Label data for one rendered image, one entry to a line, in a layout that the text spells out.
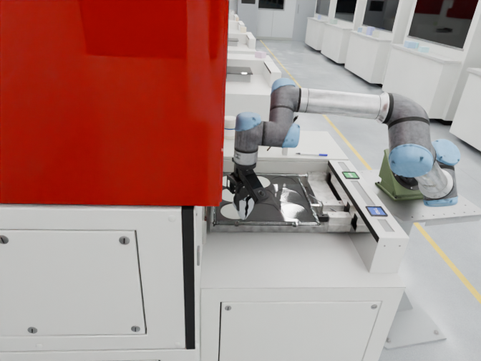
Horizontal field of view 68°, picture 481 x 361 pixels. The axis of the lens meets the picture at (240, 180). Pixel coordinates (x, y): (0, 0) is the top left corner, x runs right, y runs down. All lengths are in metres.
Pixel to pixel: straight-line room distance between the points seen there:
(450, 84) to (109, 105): 5.57
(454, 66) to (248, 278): 5.13
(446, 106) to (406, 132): 4.88
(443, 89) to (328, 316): 4.98
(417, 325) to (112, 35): 2.11
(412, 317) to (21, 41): 2.20
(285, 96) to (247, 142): 0.18
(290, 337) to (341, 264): 0.29
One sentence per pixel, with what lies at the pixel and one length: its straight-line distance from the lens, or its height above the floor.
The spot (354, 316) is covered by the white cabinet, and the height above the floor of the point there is 0.69.
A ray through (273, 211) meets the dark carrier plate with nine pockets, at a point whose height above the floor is 0.90.
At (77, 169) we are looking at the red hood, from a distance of 0.68.
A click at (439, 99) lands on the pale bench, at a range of 5.95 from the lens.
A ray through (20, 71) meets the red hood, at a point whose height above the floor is 1.46.
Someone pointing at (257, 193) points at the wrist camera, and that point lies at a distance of 1.08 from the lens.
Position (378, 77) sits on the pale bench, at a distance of 7.89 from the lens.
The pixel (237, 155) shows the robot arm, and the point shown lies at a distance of 1.09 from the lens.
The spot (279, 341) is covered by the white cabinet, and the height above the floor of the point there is 0.58.
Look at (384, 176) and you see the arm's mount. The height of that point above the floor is 0.88.
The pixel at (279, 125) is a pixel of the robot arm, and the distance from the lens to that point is 1.06.
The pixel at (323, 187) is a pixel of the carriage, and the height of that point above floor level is 0.88.
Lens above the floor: 1.59
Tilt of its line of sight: 28 degrees down
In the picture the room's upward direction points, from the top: 3 degrees clockwise
